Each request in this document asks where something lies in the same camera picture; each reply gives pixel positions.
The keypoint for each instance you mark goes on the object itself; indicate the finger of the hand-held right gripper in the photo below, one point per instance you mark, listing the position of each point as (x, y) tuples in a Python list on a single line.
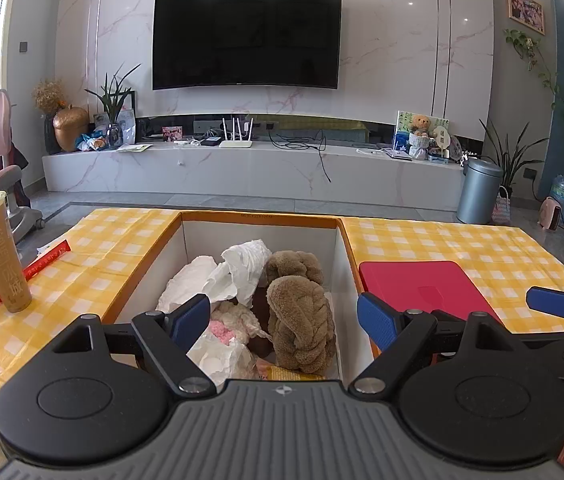
[(554, 302)]

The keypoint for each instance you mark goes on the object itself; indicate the red paper straw packet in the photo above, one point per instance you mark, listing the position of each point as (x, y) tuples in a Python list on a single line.
[(36, 265)]

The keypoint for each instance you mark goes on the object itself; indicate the framed photo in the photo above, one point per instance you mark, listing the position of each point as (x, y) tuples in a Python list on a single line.
[(404, 132)]

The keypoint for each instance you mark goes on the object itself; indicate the blue snack bags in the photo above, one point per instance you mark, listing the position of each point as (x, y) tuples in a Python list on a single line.
[(91, 140)]

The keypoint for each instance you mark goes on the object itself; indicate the plastic-wrapped white soft toy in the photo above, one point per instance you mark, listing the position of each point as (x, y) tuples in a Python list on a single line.
[(227, 345)]

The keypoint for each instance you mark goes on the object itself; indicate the red box lid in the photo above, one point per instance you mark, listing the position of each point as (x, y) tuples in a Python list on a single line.
[(427, 287)]

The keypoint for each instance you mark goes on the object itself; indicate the green plant in glass vase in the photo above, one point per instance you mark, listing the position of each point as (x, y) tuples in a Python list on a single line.
[(114, 105)]

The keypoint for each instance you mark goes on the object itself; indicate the dried flower bunch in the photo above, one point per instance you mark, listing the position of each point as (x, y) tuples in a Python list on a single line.
[(47, 96)]

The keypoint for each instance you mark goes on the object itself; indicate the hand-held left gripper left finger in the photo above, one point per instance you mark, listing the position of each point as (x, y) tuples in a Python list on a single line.
[(190, 320)]

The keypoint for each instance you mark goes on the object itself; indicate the hanging vine plant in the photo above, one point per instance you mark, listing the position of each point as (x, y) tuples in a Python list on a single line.
[(529, 47)]

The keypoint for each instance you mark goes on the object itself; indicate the grey metal trash can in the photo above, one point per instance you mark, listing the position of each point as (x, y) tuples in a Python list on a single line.
[(479, 195)]

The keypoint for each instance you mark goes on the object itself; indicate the pink space heater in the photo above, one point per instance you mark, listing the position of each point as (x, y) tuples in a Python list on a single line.
[(552, 215)]

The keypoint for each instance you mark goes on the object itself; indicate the white marble television cabinet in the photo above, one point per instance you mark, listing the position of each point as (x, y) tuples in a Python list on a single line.
[(242, 170)]

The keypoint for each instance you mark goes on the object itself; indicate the framed wall picture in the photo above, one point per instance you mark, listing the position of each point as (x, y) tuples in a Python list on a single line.
[(526, 11)]

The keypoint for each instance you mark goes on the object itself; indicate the white tissue paper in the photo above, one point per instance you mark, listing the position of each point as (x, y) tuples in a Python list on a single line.
[(247, 265)]

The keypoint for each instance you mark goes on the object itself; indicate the black wall television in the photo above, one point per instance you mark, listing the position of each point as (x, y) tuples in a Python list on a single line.
[(247, 35)]

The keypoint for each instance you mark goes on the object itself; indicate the woven checkered bag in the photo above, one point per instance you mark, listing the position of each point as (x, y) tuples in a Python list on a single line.
[(501, 210)]

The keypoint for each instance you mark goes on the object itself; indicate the golden round vase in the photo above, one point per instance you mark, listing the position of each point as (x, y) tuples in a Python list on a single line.
[(69, 130)]

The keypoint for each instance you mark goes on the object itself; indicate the white papers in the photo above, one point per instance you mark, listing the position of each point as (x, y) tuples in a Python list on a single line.
[(134, 147)]

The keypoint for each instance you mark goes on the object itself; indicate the long-leaf potted plant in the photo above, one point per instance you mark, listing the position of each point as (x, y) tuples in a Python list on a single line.
[(512, 160)]

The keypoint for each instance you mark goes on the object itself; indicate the round paper fan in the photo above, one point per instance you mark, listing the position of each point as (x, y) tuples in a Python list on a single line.
[(441, 142)]

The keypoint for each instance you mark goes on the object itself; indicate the white wifi router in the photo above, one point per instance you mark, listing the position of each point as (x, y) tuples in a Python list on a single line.
[(236, 142)]

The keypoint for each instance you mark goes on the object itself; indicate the yellow snack packet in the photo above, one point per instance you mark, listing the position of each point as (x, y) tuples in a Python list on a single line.
[(287, 372)]

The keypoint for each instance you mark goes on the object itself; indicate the orange cardboard box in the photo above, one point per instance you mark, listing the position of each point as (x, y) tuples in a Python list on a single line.
[(262, 230)]

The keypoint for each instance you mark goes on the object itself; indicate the yellow checkered tablecloth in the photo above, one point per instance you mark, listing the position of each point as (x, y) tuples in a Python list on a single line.
[(462, 245)]

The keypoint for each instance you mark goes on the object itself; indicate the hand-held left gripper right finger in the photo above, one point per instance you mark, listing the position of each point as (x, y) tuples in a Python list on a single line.
[(376, 321)]

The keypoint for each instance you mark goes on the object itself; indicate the brown plush knotted toy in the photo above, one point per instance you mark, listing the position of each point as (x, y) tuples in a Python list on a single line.
[(302, 320)]

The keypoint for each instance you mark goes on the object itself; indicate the small pink photo card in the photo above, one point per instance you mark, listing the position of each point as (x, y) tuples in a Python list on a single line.
[(172, 133)]

